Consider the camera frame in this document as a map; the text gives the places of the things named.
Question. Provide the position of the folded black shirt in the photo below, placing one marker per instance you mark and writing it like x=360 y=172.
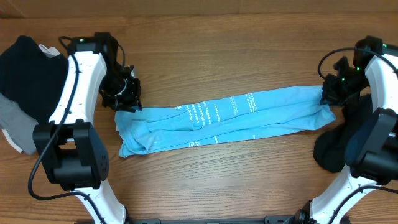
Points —
x=32 y=79

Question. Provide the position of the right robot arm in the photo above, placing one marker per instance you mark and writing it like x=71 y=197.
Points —
x=362 y=150

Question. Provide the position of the black garment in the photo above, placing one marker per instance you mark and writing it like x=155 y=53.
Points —
x=329 y=148

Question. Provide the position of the folded grey shirt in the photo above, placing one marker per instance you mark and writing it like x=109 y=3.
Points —
x=15 y=124

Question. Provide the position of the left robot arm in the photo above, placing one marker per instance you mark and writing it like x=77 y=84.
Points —
x=73 y=160

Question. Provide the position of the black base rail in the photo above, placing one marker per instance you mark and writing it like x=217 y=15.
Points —
x=275 y=219

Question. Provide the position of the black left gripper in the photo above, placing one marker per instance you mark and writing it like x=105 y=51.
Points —
x=132 y=99

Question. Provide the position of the light blue t-shirt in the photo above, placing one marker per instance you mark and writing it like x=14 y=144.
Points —
x=257 y=115

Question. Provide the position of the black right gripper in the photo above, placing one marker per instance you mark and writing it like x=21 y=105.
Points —
x=331 y=96

